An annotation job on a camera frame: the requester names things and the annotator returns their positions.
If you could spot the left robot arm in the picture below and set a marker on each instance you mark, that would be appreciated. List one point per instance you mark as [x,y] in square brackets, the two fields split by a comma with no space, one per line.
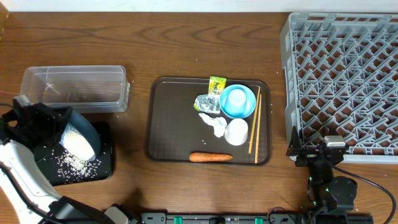
[36,200]

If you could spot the white cup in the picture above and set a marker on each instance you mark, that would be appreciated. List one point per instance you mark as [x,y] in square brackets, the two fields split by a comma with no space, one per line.
[236,133]

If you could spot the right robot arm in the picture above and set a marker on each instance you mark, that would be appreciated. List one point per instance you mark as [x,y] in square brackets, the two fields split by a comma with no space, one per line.
[332,195]

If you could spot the brown serving tray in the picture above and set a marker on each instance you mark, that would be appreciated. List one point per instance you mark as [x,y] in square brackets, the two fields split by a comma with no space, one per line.
[175,130]

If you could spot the white rice pile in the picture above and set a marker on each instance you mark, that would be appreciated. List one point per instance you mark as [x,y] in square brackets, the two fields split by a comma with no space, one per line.
[76,159]

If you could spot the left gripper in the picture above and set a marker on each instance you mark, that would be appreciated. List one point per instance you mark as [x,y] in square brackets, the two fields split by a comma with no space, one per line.
[48,116]

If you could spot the black tray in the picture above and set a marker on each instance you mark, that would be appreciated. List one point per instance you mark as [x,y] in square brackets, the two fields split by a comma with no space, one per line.
[106,156]

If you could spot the grey dishwasher rack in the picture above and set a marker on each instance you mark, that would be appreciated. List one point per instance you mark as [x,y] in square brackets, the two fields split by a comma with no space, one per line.
[341,74]

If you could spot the green snack wrapper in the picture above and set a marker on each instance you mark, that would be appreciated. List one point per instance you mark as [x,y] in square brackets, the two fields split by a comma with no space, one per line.
[210,102]

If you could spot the orange carrot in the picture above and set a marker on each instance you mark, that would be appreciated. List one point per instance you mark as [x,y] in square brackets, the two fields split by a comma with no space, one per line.
[208,157]

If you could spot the crumpled white tissue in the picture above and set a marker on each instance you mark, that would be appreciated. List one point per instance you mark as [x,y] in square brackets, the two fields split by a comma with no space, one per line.
[219,124]

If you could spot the dark blue plate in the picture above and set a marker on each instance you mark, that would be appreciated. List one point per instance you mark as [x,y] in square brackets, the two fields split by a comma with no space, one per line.
[80,138]

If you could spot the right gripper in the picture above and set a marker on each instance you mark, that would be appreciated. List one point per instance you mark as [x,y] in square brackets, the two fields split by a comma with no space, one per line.
[307,155]

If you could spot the clear plastic bin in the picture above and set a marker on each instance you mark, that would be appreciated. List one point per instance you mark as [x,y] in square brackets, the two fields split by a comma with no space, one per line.
[86,88]

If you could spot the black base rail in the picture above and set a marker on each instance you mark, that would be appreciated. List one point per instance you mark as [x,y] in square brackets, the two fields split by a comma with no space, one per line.
[273,218]

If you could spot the light blue cup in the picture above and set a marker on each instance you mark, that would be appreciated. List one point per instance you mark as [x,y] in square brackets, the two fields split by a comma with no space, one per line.
[236,100]

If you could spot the light blue bowl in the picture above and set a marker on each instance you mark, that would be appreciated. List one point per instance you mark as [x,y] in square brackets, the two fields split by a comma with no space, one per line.
[247,110]

